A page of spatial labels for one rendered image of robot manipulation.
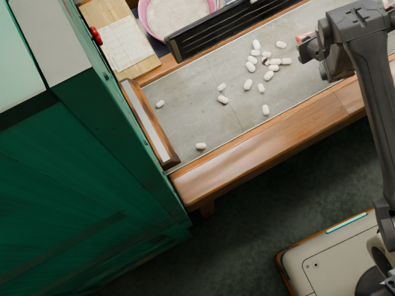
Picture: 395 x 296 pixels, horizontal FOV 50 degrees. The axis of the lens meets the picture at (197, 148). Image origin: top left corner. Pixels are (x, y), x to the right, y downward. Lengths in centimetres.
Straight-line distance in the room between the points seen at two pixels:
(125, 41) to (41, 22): 116
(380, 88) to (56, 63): 58
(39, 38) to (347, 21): 56
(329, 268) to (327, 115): 68
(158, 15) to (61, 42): 127
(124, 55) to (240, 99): 40
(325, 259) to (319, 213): 36
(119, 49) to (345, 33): 88
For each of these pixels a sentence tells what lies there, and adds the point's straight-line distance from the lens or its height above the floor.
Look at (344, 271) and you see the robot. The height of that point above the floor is 28.
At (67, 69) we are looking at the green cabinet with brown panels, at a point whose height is 179.
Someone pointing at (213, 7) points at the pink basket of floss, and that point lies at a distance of 151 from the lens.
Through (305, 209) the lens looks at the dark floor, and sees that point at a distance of 208.
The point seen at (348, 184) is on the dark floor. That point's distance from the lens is 215.
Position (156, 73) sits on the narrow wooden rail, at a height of 76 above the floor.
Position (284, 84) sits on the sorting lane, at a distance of 141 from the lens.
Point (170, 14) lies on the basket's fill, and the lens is 152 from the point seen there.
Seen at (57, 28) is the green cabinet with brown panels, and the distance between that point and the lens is 28.
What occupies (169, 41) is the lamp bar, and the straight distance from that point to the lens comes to 105.
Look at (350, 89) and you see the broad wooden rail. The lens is 142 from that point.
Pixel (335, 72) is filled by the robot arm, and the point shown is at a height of 106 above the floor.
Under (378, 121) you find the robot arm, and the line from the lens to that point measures 76.
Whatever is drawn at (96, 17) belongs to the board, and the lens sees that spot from 152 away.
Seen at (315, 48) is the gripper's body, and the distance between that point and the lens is 127.
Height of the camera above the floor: 202
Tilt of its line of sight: 75 degrees down
